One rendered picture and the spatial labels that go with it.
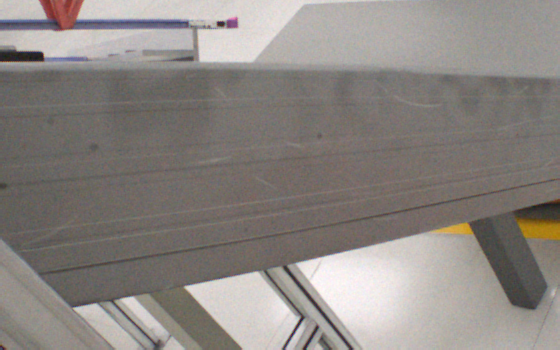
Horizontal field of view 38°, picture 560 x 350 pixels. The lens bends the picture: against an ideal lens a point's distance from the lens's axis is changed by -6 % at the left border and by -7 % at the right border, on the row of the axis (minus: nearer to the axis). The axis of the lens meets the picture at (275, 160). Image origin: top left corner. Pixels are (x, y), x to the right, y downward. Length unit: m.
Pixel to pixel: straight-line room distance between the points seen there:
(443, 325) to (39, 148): 1.48
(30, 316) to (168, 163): 0.08
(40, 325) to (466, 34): 1.06
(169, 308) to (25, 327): 1.28
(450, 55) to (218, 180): 0.94
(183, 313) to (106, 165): 1.25
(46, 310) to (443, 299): 1.55
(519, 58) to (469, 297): 0.69
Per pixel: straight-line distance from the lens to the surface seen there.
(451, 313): 1.66
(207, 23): 1.04
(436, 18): 1.26
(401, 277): 1.79
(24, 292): 0.16
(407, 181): 0.31
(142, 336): 2.03
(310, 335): 1.36
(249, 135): 0.25
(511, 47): 1.12
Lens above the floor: 1.21
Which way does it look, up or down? 31 degrees down
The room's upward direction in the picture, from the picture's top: 36 degrees counter-clockwise
